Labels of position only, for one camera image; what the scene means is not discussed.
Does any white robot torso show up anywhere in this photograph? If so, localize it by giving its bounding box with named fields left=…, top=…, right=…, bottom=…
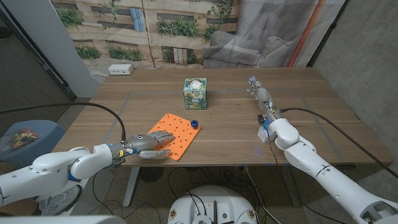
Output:
left=167, top=185, right=259, bottom=224

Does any small white cube box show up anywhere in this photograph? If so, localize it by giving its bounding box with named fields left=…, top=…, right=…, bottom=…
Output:
left=257, top=126, right=271, bottom=144

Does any blue upholstered stool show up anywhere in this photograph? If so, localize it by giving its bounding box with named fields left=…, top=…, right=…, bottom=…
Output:
left=0, top=119, right=66, bottom=170

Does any orange peg board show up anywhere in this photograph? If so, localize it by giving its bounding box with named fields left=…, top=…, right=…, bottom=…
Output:
left=148, top=112, right=201, bottom=162

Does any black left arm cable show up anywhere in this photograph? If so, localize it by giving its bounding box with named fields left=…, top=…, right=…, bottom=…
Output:
left=0, top=101, right=127, bottom=142

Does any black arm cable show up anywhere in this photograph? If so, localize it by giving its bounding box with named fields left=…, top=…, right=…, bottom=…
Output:
left=0, top=101, right=127, bottom=142
left=279, top=107, right=398, bottom=180

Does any white power strip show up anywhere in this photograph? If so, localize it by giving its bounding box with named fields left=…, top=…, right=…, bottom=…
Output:
left=108, top=63, right=134, bottom=76

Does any grey table leg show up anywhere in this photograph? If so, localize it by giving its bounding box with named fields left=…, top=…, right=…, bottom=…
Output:
left=281, top=169, right=301, bottom=208

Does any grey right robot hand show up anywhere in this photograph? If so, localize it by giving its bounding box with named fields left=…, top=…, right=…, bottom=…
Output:
left=247, top=75, right=277, bottom=113

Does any grey sneaker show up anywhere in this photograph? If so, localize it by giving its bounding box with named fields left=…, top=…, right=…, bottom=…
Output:
left=37, top=185, right=82, bottom=217

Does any white table leg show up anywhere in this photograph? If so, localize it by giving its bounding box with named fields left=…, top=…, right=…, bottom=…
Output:
left=123, top=167, right=141, bottom=208

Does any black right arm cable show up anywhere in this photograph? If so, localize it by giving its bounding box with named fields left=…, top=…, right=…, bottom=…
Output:
left=279, top=107, right=398, bottom=180

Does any printed fabric backdrop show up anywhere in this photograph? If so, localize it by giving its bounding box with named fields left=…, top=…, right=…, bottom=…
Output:
left=51, top=0, right=346, bottom=84

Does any grey floor cable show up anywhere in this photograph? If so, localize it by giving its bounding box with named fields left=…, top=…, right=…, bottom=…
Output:
left=244, top=166, right=274, bottom=224

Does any leaf print tissue box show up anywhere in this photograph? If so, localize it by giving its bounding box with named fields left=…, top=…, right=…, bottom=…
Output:
left=183, top=77, right=208, bottom=110

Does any bag of colourful toys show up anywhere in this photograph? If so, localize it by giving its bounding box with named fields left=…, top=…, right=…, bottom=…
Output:
left=0, top=126, right=40, bottom=153

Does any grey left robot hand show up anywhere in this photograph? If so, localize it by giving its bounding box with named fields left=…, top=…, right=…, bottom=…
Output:
left=125, top=130, right=177, bottom=160

